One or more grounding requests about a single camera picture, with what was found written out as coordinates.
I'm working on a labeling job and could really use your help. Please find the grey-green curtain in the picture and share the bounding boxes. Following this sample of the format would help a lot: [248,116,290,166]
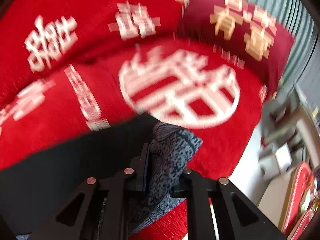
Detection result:
[231,0,320,85]

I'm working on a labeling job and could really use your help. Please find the red printed sofa seat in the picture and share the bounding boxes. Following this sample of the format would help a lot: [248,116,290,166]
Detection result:
[0,39,272,240]

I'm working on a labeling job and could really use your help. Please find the beige blurred furniture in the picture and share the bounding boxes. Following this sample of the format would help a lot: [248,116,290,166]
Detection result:
[295,105,320,165]

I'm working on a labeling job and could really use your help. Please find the dark red gold-print cushion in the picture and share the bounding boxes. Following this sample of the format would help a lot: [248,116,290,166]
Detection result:
[175,0,297,105]

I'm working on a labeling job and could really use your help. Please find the white box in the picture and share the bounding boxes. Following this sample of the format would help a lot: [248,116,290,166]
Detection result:
[259,142,294,175]

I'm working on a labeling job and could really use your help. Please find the red printed sofa backrest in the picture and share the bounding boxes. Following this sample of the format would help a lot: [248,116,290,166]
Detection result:
[0,0,200,105]

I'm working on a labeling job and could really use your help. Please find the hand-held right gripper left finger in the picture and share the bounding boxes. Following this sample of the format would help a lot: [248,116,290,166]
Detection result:
[29,142,153,240]

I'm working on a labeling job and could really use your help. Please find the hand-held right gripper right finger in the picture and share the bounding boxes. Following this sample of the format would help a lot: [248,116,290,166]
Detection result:
[171,169,287,240]

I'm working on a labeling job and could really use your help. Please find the black pants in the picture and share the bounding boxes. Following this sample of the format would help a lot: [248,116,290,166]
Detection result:
[0,112,203,240]

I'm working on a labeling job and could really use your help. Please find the grey blurred object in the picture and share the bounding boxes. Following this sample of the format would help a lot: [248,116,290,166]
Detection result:
[261,96,300,145]

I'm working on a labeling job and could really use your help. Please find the red round box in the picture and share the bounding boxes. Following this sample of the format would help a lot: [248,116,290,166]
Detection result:
[281,161,320,234]

